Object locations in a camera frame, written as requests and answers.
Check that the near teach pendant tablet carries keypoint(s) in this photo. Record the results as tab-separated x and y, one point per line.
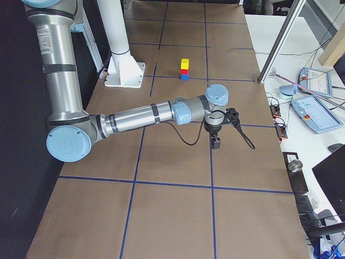
315	114

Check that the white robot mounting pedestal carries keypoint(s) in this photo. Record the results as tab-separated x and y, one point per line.
123	70

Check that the yellow wooden cube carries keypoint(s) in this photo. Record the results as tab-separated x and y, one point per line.
184	64

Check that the black laptop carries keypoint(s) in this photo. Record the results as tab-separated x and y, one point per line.
329	173

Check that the red wooden cube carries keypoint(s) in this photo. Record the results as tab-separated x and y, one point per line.
184	72

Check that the reacher grabber stick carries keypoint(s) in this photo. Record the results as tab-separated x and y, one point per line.
305	90

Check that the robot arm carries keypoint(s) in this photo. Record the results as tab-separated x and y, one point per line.
73	129

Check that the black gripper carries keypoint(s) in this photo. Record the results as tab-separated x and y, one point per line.
213	130

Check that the teach pendant tablet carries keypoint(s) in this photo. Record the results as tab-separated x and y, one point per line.
315	114
316	80

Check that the orange black connector block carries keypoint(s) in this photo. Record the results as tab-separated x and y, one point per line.
275	111

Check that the aluminium frame post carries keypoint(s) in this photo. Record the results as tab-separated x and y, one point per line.
282	36

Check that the blue wooden cube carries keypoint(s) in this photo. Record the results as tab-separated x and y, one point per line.
184	77

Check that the black computer mouse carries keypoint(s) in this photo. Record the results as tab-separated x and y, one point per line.
334	147

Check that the metal cup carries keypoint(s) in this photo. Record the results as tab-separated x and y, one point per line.
295	166

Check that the far teach pendant tablet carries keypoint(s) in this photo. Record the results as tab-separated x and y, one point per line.
316	80

